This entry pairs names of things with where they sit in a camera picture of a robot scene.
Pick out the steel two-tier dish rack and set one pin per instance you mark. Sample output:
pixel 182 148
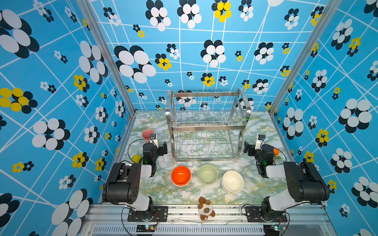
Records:
pixel 207 126

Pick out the mandarin orange far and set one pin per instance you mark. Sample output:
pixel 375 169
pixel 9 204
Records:
pixel 276 151

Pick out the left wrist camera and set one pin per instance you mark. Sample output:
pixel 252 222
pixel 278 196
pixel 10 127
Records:
pixel 153 139

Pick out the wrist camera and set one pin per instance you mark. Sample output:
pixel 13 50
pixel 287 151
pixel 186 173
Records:
pixel 153 139
pixel 260 140

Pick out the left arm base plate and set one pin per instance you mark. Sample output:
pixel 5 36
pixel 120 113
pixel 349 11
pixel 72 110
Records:
pixel 152 214

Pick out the yellow green fruit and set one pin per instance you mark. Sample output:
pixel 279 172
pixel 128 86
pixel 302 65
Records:
pixel 137 158

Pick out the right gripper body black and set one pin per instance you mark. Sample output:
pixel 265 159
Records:
pixel 249 149

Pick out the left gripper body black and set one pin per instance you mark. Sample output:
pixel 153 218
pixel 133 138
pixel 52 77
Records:
pixel 161 148

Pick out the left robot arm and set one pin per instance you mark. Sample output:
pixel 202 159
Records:
pixel 122 185

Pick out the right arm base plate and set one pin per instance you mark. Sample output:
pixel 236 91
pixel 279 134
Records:
pixel 258 215

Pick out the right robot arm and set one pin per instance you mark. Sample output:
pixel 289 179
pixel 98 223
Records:
pixel 303 181

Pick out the light green bowl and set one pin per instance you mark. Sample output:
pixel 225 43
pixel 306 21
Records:
pixel 207 174

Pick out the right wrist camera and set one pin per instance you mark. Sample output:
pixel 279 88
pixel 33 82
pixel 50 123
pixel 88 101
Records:
pixel 260 140

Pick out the orange bowl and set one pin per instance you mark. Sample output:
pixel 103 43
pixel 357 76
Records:
pixel 181 176

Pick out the cream bowl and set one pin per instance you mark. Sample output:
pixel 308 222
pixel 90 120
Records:
pixel 238 190
pixel 232 179

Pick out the brown white plush toy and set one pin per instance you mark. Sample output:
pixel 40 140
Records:
pixel 205 209

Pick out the pink cup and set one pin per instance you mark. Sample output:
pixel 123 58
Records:
pixel 146 134

